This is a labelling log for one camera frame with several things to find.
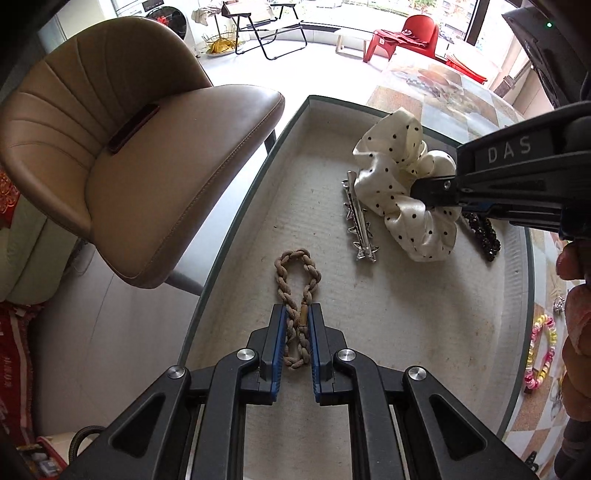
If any black beaded hair clip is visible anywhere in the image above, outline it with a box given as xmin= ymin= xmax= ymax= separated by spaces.
xmin=462 ymin=212 xmax=502 ymax=263

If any shallow grey cardboard tray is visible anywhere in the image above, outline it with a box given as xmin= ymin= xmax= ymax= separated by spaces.
xmin=177 ymin=95 xmax=537 ymax=480

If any silver metal hair clip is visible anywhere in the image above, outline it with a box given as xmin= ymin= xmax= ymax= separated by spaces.
xmin=341 ymin=171 xmax=380 ymax=264

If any white polka dot scrunchie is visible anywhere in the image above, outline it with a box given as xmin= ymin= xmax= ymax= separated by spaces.
xmin=353 ymin=107 xmax=462 ymax=263

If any brown braided hair tie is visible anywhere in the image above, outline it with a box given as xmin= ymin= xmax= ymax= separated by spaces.
xmin=274 ymin=249 xmax=319 ymax=370

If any black hose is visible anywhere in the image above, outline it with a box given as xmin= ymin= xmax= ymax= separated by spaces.
xmin=69 ymin=425 xmax=112 ymax=462

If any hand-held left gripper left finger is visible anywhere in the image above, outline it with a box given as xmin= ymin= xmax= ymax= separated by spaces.
xmin=60 ymin=304 xmax=283 ymax=480

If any wire basket with yellow contents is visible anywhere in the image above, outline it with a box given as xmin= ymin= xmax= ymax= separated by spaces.
xmin=202 ymin=30 xmax=243 ymax=57

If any person's right hand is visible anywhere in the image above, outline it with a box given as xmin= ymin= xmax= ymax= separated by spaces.
xmin=556 ymin=237 xmax=591 ymax=418

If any red chair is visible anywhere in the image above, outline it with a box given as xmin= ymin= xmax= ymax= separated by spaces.
xmin=399 ymin=14 xmax=441 ymax=58

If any pale upholstered seat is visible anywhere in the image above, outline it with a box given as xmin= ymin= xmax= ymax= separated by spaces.
xmin=0 ymin=194 xmax=93 ymax=305

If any pink yellow spiral bracelet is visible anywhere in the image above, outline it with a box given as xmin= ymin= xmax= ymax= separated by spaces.
xmin=524 ymin=314 xmax=557 ymax=393

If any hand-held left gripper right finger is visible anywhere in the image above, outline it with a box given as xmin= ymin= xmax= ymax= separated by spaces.
xmin=308 ymin=304 xmax=539 ymax=480

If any black frame folding chair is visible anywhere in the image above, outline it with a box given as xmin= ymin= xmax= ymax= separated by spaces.
xmin=221 ymin=0 xmax=308 ymax=61

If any red flat tray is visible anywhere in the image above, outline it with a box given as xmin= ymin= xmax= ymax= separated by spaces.
xmin=445 ymin=53 xmax=488 ymax=84

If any white low bench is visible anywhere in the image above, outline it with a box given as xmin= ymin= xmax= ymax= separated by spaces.
xmin=335 ymin=28 xmax=370 ymax=58

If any washing machine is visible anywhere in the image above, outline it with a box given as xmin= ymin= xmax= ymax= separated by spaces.
xmin=147 ymin=0 xmax=204 ymax=56

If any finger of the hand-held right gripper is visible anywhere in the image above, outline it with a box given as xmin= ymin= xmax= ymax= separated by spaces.
xmin=410 ymin=175 xmax=462 ymax=209

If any patterned tablecloth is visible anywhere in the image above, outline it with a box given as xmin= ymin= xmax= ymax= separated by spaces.
xmin=367 ymin=58 xmax=591 ymax=480

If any beige leather chair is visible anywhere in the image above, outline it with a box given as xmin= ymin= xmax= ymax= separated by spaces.
xmin=0 ymin=16 xmax=286 ymax=296

